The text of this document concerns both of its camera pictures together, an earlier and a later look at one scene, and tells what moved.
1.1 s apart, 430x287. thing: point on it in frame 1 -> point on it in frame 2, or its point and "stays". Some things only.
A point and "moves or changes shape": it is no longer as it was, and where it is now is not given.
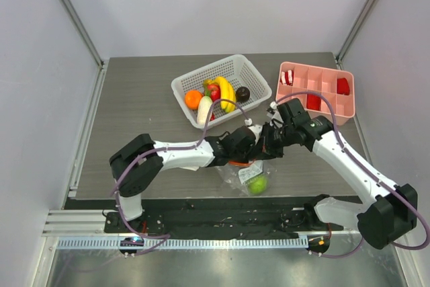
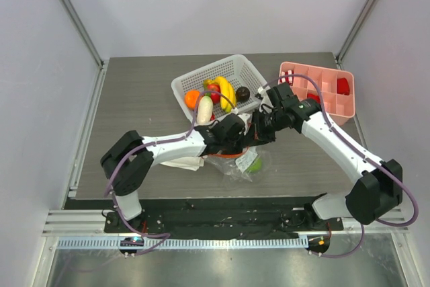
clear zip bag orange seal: x=250 y=178 moves or changes shape
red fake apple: x=216 y=91 stays
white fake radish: x=203 y=109 stays
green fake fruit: x=258 y=185 -> x=256 y=166
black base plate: x=228 y=217 stays
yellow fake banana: x=227 y=91 stays
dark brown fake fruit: x=242 y=94 stays
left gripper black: x=251 y=148 -> x=240 y=149
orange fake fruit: x=192 y=99 stays
